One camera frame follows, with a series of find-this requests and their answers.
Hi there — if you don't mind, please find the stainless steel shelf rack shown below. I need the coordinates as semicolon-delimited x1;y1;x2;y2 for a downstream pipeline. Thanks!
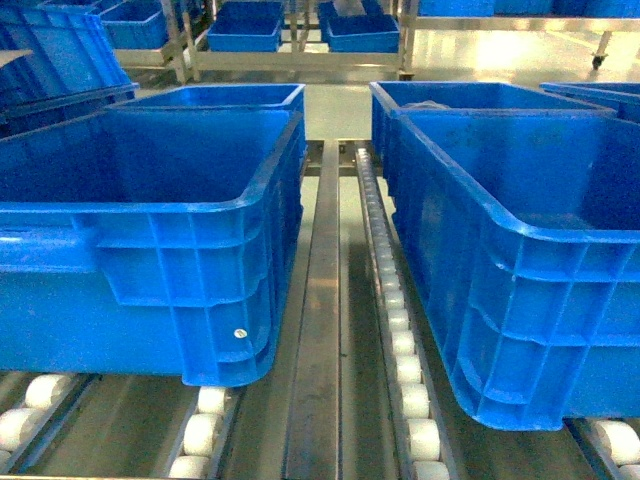
1;140;639;479

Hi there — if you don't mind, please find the left blue bin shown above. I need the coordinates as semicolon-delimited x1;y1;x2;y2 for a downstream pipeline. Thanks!
1;109;302;387

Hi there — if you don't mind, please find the blue bin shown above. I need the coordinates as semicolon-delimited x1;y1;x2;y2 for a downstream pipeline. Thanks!
1;109;302;387
394;112;639;431

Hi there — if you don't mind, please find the centre blue bin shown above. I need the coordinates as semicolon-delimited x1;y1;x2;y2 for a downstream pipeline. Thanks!
394;112;639;431

